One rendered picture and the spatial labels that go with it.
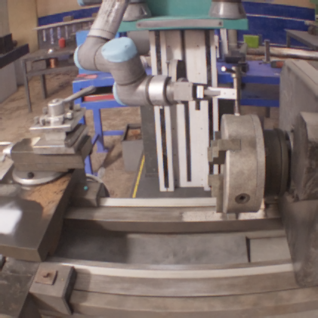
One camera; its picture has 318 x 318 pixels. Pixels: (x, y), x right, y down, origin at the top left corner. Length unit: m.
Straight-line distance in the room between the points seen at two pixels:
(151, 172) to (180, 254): 1.24
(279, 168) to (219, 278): 0.33
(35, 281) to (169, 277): 0.37
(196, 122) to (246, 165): 1.28
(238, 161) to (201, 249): 0.47
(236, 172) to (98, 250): 0.62
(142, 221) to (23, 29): 7.88
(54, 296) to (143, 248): 0.45
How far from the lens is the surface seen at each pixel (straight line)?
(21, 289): 0.97
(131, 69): 0.97
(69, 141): 1.15
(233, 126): 0.86
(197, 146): 2.15
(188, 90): 0.91
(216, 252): 1.21
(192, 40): 1.94
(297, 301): 0.94
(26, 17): 8.70
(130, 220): 1.19
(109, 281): 0.99
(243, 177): 0.83
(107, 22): 1.09
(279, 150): 0.88
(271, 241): 1.28
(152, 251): 1.23
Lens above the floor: 1.55
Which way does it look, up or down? 29 degrees down
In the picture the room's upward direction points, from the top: 4 degrees counter-clockwise
